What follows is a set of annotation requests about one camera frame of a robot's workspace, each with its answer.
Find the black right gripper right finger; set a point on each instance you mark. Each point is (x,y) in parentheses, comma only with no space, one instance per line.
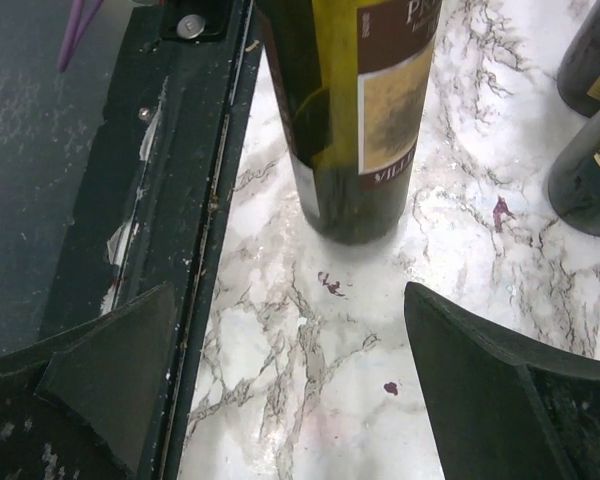
(502,405)

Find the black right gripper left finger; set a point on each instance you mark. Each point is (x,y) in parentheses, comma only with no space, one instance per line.
(87,403)

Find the green bottle white label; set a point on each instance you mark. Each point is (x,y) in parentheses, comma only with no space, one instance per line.
(573,185)

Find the dark red wine bottle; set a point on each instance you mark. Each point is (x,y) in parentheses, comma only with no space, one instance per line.
(578,78)

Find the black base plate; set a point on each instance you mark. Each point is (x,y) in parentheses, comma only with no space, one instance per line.
(154,200)

